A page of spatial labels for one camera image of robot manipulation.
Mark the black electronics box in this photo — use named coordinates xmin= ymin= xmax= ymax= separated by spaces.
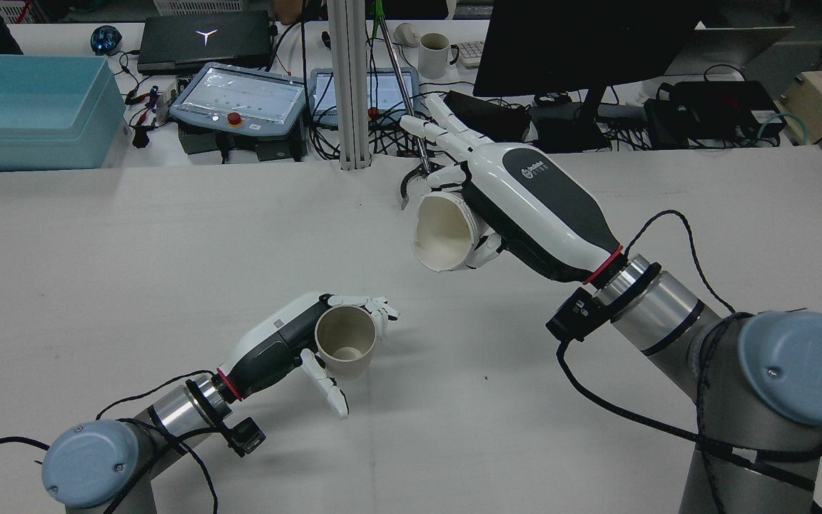
xmin=644 ymin=79 xmax=787 ymax=150

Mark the blue black computer mouse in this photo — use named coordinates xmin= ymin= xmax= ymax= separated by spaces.
xmin=91 ymin=24 xmax=123 ymax=56

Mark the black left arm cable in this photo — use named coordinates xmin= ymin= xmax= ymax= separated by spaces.
xmin=0 ymin=368 xmax=220 ymax=514

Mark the beige paper cup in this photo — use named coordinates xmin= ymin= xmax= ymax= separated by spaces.
xmin=314 ymin=305 xmax=379 ymax=381

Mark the aluminium profile post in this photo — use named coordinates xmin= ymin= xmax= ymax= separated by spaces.
xmin=326 ymin=0 xmax=372 ymax=171

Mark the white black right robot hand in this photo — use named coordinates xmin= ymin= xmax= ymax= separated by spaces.
xmin=400 ymin=93 xmax=626 ymax=286

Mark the grey flat panel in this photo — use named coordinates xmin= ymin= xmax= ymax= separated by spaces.
xmin=664 ymin=26 xmax=796 ymax=76

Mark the white paper cup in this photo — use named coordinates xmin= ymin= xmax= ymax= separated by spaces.
xmin=410 ymin=191 xmax=489 ymax=274

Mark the light blue plastic bin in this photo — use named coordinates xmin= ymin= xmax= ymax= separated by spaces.
xmin=0 ymin=55 xmax=127 ymax=173

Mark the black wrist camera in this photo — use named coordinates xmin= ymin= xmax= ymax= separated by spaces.
xmin=228 ymin=418 xmax=268 ymax=458
xmin=546 ymin=286 xmax=613 ymax=343

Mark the black laptop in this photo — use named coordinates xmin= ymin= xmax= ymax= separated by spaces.
xmin=137 ymin=10 xmax=275 ymax=76

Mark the white keyboard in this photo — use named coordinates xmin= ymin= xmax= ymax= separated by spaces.
xmin=457 ymin=40 xmax=487 ymax=71

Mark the grey teach pendant behind post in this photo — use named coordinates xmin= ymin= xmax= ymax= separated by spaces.
xmin=308 ymin=66 xmax=420 ymax=130

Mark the black monitor with stand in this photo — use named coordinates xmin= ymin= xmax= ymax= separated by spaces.
xmin=472 ymin=0 xmax=701 ymax=153

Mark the grey ceramic mug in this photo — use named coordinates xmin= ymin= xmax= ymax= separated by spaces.
xmin=417 ymin=33 xmax=460 ymax=80

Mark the grey teach pendant red button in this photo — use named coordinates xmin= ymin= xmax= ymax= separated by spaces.
xmin=169 ymin=61 xmax=307 ymax=137

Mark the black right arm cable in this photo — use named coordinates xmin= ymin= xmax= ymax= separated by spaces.
xmin=556 ymin=209 xmax=822 ymax=495

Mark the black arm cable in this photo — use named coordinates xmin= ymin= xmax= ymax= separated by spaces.
xmin=556 ymin=209 xmax=822 ymax=495
xmin=0 ymin=368 xmax=220 ymax=514

